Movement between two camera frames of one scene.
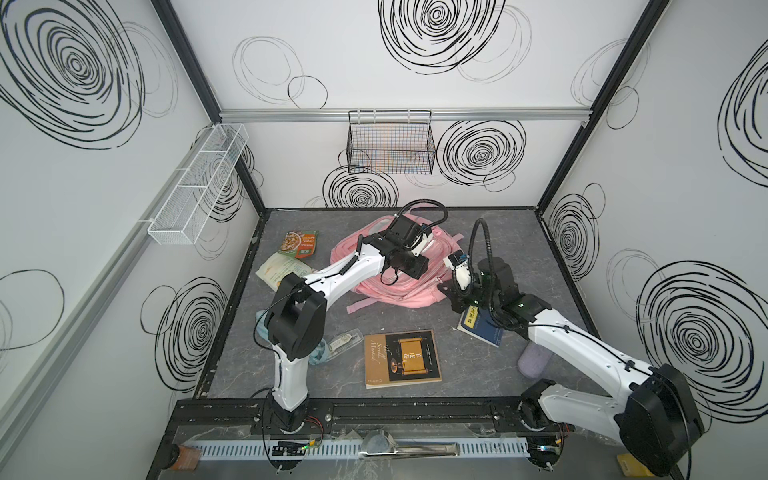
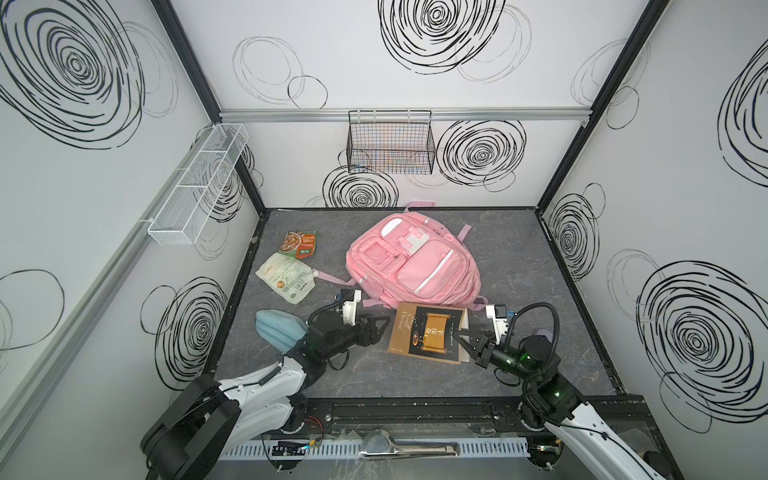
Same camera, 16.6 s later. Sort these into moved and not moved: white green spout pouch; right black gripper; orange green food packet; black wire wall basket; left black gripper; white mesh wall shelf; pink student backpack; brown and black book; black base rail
Moved: left black gripper; pink student backpack; right black gripper; brown and black book
Not moved: orange green food packet; white green spout pouch; black wire wall basket; white mesh wall shelf; black base rail
